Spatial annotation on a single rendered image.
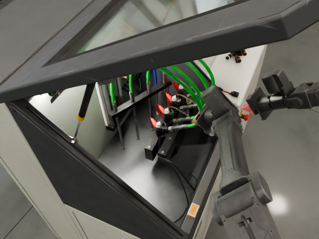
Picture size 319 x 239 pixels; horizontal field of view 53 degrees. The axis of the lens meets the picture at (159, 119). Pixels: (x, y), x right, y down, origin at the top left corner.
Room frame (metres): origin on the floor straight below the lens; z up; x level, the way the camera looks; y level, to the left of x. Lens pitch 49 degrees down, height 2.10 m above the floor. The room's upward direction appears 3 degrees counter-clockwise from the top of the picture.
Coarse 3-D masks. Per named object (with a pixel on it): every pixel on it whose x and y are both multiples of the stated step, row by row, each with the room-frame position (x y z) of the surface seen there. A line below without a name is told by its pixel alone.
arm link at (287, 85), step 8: (272, 72) 0.77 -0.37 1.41; (280, 72) 0.75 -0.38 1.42; (264, 80) 0.74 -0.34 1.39; (272, 80) 0.73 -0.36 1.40; (280, 80) 0.72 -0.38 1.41; (288, 80) 0.73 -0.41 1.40; (272, 88) 0.72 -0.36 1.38; (280, 88) 0.71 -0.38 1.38; (288, 88) 0.71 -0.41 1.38; (288, 96) 0.69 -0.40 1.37; (296, 96) 0.66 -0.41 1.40; (288, 104) 0.66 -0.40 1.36; (296, 104) 0.64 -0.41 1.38
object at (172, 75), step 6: (168, 72) 0.80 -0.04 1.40; (174, 78) 0.79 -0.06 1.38; (180, 84) 0.78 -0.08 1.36; (186, 84) 0.78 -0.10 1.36; (186, 90) 0.77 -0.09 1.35; (192, 96) 0.76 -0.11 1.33; (114, 102) 0.91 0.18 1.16; (198, 102) 0.75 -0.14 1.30; (198, 108) 0.75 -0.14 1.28; (192, 126) 0.75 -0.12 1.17
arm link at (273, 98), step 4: (276, 92) 0.72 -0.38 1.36; (280, 92) 0.72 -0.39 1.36; (272, 96) 0.73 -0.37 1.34; (276, 96) 0.71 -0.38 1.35; (280, 96) 0.71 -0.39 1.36; (284, 96) 0.70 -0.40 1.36; (272, 100) 0.71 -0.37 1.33; (276, 100) 0.70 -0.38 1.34; (280, 100) 0.70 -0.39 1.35; (272, 104) 0.71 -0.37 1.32; (276, 104) 0.70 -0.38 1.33; (280, 104) 0.69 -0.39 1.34; (284, 104) 0.68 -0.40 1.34; (276, 108) 0.70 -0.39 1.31; (280, 108) 0.69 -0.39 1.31
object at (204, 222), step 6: (216, 180) 0.77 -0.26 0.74; (216, 186) 0.80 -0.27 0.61; (210, 198) 0.70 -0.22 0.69; (210, 204) 0.73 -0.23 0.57; (204, 210) 0.61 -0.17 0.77; (210, 210) 0.76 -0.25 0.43; (204, 216) 0.63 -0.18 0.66; (210, 216) 0.80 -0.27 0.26; (204, 222) 0.65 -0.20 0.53; (198, 228) 0.55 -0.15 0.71; (204, 228) 0.67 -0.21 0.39; (198, 234) 0.57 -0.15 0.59; (204, 234) 0.71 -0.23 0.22
